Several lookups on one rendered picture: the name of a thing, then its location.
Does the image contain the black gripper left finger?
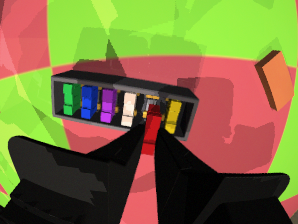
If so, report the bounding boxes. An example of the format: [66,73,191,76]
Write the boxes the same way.
[8,124,145,224]

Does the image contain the white fuse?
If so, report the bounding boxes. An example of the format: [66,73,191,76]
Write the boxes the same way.
[121,91,137,127]

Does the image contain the red fuse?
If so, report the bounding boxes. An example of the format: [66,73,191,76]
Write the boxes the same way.
[141,100,161,156]

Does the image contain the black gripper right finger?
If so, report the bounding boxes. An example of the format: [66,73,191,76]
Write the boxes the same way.
[154,128,290,224]

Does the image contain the yellow fuse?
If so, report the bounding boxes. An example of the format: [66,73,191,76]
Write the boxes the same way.
[164,99,182,133]

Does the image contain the orange rectangular block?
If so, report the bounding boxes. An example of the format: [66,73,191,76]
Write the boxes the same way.
[254,49,295,112]

